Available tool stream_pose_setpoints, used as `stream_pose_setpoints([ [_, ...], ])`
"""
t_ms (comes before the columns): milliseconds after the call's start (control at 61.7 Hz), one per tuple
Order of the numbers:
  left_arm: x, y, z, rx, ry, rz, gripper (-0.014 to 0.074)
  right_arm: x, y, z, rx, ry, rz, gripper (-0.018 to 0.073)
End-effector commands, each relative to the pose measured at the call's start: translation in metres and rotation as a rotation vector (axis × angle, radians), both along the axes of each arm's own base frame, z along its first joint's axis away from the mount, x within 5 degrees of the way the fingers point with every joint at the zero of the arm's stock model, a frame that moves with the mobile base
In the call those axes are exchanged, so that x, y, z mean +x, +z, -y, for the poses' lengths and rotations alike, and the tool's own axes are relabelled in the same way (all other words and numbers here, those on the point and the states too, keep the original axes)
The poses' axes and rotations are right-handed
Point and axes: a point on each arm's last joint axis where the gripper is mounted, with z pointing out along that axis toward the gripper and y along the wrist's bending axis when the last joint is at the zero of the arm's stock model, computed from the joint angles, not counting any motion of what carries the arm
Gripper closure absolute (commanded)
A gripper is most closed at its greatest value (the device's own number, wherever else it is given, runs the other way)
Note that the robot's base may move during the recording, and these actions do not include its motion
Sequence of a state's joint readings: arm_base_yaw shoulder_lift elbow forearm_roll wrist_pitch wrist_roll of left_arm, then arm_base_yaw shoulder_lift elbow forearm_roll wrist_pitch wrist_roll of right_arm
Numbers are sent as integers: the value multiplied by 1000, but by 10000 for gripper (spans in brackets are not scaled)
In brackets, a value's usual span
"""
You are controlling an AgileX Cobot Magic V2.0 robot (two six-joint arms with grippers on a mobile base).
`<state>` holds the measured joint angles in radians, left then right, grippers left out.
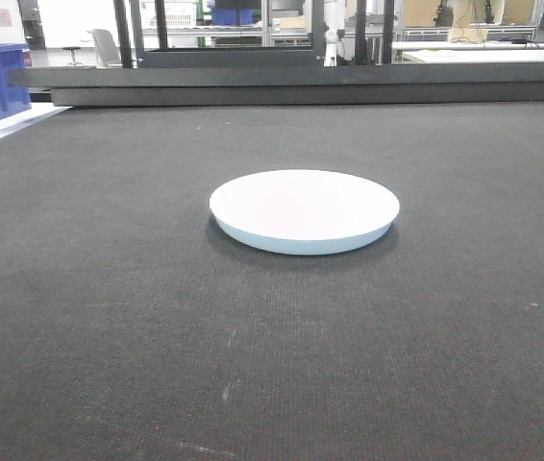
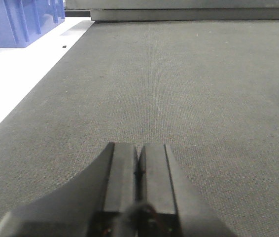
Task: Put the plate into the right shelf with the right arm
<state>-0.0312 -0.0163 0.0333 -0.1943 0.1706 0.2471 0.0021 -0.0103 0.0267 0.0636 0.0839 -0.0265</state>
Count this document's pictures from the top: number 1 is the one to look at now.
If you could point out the light blue round tray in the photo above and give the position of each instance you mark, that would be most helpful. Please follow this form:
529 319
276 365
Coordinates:
303 211

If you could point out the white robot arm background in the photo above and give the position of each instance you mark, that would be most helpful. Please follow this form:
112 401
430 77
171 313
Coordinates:
334 19

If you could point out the grey office chair background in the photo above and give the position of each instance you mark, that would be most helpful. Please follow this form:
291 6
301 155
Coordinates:
107 53

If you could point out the white background table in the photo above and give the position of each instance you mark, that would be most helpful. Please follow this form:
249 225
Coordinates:
456 52

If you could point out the black metal frame rail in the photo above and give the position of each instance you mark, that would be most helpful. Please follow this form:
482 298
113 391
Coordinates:
288 86

